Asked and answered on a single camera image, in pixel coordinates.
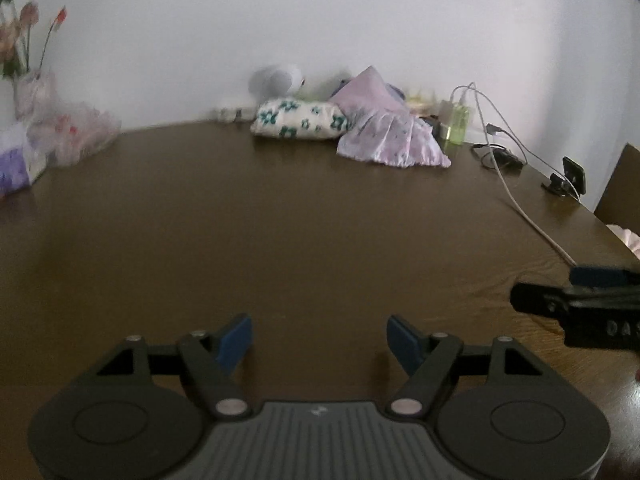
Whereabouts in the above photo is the white green floral garment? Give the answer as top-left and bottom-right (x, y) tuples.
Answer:
(250, 98), (350, 140)

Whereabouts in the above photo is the black phone stand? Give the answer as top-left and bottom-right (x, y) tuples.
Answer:
(541, 156), (587, 202)

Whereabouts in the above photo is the green liquid bottle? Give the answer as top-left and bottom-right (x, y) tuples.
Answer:
(448, 104), (471, 145)

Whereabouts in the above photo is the yellow round container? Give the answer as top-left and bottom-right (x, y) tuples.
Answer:
(406, 89), (438, 115)

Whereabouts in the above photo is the pink folded garment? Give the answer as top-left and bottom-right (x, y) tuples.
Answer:
(329, 66), (409, 119)

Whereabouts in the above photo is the purple tissue pack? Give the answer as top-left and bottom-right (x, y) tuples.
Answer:
(0, 122), (47, 198)

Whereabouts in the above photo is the crumpled plastic bag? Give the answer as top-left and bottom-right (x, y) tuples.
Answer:
(27, 103), (122, 167)

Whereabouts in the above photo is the clear glass vase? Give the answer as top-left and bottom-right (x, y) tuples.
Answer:
(13, 70), (58, 122)

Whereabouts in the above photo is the white round desk fan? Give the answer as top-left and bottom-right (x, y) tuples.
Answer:
(248, 64), (305, 101)

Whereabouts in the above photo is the artificial flower bouquet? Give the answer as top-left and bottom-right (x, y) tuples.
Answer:
(1, 0), (68, 81)

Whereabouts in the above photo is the black cable with plug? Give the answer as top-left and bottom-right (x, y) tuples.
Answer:
(470, 142), (528, 172)

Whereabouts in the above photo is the white charging cable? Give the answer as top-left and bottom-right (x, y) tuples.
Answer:
(449, 81), (582, 267)

